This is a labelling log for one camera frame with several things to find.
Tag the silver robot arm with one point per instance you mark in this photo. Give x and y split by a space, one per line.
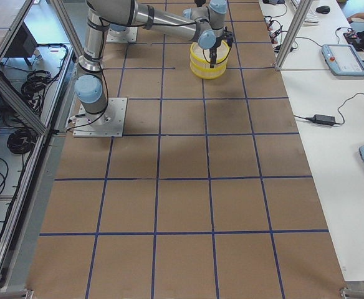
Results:
131 48
203 25

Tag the yellow steamer layer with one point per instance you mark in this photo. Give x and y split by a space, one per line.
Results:
203 71
199 61

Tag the white steamer cloth liner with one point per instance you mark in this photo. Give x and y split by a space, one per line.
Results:
204 54

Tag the black power adapter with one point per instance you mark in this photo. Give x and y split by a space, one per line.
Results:
322 120

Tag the yellow top steamer layer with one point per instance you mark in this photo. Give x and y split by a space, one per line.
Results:
199 61

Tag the yellow bottom steamer layer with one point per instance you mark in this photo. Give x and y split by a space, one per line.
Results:
203 71

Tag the aluminium frame post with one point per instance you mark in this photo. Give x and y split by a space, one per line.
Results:
291 34

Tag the black computer mouse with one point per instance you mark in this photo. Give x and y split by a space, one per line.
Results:
322 9

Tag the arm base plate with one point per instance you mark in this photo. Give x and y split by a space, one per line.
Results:
110 124
127 36

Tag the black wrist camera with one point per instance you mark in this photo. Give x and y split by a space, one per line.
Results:
228 37

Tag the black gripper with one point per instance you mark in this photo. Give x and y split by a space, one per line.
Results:
214 50

